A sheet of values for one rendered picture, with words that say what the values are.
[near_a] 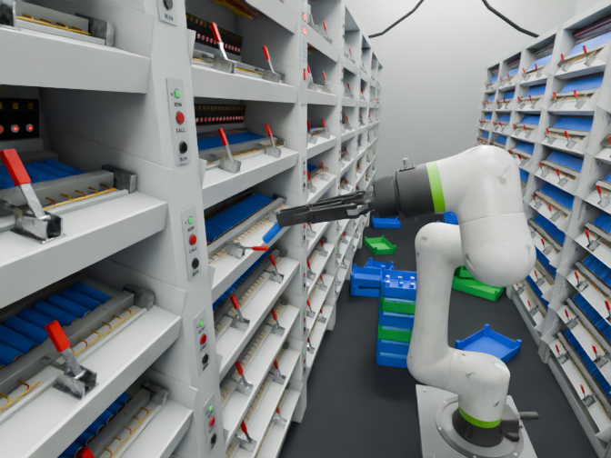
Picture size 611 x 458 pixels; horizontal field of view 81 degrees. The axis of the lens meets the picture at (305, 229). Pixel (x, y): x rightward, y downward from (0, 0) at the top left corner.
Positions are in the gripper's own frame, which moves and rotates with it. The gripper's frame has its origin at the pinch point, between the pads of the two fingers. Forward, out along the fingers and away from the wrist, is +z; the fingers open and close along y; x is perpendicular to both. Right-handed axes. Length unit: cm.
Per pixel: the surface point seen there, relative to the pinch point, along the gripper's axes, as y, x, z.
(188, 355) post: 21.9, 15.7, 17.9
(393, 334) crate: -93, 91, 1
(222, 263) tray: 2.7, 6.7, 18.2
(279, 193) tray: -48, 2, 21
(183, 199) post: 18.2, -10.2, 10.8
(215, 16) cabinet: -35, -51, 20
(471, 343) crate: -124, 121, -36
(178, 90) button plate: 16.6, -25.7, 6.2
